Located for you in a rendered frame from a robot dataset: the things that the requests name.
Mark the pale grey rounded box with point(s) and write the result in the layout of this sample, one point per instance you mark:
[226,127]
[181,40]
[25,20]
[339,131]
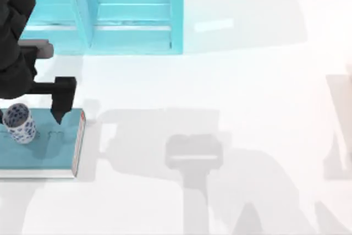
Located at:
[41,50]

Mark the blue and white cup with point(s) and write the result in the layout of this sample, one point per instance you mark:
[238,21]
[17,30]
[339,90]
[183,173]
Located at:
[22,127]

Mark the teal book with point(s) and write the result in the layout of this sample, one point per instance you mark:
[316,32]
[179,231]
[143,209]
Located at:
[52,149]

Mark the light blue rack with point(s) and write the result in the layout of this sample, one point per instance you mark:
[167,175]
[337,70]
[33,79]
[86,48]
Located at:
[132,12]

